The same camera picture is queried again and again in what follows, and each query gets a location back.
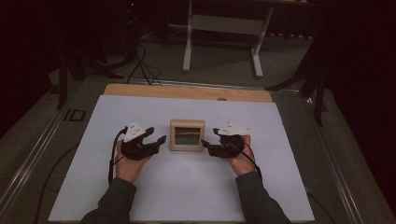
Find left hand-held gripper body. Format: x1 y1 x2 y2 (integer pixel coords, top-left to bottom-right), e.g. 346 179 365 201
120 121 162 161

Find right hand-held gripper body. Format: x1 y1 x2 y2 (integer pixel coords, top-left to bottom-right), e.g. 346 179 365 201
207 121 252 160

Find wooden picture frame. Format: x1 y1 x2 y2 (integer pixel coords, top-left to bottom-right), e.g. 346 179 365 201
169 119 206 153

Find person's left hand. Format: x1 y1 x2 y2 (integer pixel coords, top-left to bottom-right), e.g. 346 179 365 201
114 148 151 185

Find person's right hand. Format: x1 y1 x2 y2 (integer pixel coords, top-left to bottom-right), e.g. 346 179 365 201
226 134 258 177

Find white table sheet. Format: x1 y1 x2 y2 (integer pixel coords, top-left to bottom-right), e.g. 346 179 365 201
48 94 316 222

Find black tripod stand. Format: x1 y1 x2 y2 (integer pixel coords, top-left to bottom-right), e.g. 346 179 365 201
264 27 330 127

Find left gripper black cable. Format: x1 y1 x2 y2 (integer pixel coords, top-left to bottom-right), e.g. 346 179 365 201
107 125 129 187

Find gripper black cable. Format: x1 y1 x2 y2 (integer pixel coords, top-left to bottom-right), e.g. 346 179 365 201
107 125 129 187
234 144 263 184

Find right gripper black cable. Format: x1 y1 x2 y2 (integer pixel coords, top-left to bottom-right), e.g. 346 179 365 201
234 144 263 184

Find metal floor rail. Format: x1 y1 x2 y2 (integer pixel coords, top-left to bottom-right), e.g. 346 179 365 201
92 76 302 93
302 94 366 224
0 78 85 216

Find black floor cables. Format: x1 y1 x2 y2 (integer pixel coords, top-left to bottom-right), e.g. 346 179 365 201
125 41 163 87

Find long black floor cable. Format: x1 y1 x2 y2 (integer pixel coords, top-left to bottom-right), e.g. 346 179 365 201
33 141 82 224

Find white desk frame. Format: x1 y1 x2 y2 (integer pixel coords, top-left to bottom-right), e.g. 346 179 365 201
181 0 276 79

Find thin black floor cable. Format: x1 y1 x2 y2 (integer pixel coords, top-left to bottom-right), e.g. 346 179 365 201
305 189 336 224

